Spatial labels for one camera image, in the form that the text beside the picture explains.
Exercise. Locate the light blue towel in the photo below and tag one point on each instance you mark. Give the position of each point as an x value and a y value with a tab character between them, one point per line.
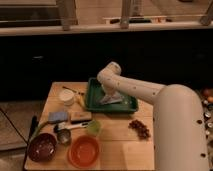
110	99

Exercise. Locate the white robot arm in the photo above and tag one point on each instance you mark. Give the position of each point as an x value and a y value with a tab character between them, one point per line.
178	123

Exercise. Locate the green plastic tray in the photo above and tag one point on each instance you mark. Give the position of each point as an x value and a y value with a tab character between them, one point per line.
94	93

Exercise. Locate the yellow green utensil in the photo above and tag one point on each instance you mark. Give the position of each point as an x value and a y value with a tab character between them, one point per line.
81	101

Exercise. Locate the wooden block brush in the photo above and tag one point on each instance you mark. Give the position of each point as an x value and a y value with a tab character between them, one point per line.
80	116

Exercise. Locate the thin dark stick utensil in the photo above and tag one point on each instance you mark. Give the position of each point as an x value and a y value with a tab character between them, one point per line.
75	91

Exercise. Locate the white round container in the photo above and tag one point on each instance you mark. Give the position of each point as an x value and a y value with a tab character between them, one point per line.
67	97

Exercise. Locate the green head spatula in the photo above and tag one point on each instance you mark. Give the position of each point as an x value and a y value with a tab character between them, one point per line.
92	127

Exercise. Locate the bunch of dark grapes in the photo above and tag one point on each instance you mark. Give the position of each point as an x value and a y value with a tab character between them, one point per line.
141	129

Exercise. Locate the blue sponge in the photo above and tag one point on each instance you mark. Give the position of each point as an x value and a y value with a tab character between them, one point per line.
55	117

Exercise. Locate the small metal cup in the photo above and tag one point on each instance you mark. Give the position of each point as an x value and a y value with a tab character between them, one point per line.
64	136

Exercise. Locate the orange plastic bowl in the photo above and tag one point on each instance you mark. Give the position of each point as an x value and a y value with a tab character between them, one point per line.
84	152

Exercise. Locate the dark maroon bowl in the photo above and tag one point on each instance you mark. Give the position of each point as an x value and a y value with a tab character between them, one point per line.
42	148

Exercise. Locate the wooden window frame rail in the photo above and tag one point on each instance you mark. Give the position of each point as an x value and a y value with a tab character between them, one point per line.
53	17

